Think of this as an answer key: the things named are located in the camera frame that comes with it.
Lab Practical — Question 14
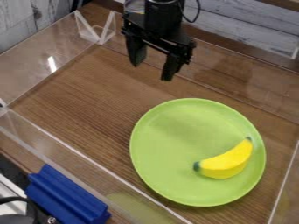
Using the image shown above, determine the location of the yellow blue labelled can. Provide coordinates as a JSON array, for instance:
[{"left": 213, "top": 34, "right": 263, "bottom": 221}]
[{"left": 124, "top": 0, "right": 145, "bottom": 14}]

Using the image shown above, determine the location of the blue plastic clamp block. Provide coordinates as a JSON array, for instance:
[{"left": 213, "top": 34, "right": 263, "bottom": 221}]
[{"left": 25, "top": 164, "right": 111, "bottom": 224}]

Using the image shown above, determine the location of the clear acrylic enclosure wall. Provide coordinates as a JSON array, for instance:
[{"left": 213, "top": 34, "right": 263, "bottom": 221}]
[{"left": 0, "top": 99, "right": 192, "bottom": 224}]

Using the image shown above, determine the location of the green plate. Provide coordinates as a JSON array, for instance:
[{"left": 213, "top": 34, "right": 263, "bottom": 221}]
[{"left": 129, "top": 98, "right": 267, "bottom": 207}]

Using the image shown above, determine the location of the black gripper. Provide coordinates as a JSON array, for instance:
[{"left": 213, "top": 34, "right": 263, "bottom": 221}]
[{"left": 121, "top": 0, "right": 195, "bottom": 81}]

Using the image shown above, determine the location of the clear acrylic triangular bracket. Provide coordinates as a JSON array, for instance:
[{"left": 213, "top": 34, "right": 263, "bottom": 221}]
[{"left": 75, "top": 10, "right": 117, "bottom": 46}]

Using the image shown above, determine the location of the yellow toy banana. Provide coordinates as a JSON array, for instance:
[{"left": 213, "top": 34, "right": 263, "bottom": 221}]
[{"left": 192, "top": 136, "right": 253, "bottom": 179}]

